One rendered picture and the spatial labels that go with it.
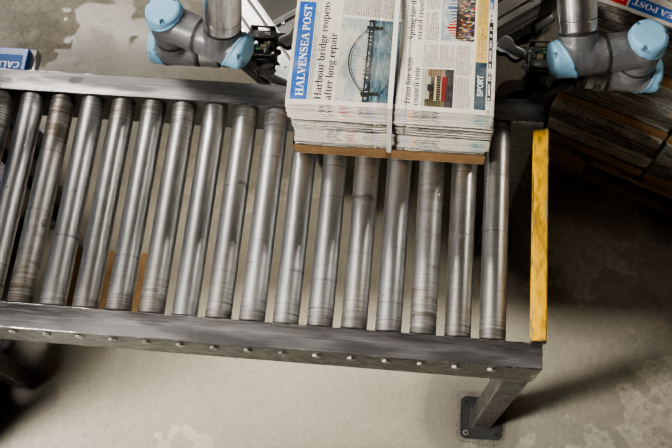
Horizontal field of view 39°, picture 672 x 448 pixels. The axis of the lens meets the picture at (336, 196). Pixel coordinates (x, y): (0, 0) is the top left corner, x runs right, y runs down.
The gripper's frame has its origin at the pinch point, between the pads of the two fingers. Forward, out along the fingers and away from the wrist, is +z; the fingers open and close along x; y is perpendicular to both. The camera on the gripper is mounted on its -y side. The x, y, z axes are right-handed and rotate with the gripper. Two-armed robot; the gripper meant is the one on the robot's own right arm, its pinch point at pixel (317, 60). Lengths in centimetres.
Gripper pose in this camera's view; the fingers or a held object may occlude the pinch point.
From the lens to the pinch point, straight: 200.0
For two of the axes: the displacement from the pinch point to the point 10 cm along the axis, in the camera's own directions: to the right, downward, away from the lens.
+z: 10.0, 0.7, -0.7
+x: 0.9, -9.3, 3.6
